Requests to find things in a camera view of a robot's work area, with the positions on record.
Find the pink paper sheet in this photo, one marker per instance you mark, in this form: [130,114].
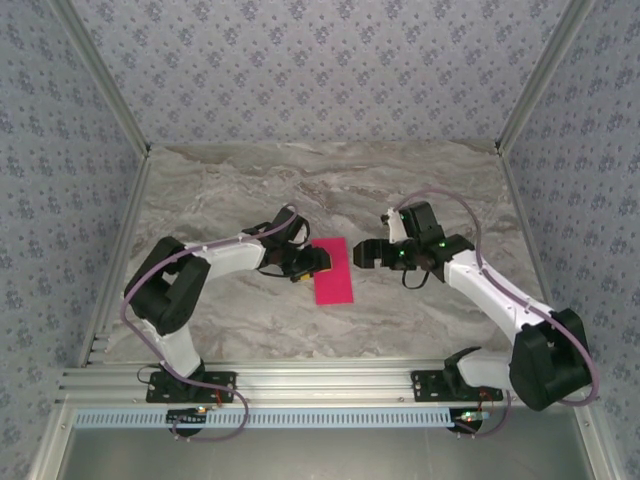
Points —
[336,287]

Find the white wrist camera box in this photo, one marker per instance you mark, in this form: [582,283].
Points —
[395,230]
[305,230]

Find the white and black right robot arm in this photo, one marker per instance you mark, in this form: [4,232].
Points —
[545,365]

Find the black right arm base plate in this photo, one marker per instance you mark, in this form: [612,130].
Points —
[425,387]

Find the aluminium frame post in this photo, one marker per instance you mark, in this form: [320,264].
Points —
[542,82]
[105,82]

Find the small black controller board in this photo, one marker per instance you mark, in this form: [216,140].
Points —
[470,416]
[185,417]

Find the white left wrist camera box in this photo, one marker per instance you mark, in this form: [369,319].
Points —
[305,230]

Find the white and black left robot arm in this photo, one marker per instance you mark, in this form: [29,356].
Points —
[165,285]

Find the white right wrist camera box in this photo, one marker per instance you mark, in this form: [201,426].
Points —
[395,230]

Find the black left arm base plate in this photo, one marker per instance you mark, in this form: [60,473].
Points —
[222,387]

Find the aluminium table side rail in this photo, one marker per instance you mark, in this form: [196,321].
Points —
[122,240]
[530,240]

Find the aluminium mounting rail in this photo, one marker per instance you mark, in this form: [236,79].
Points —
[320,382]

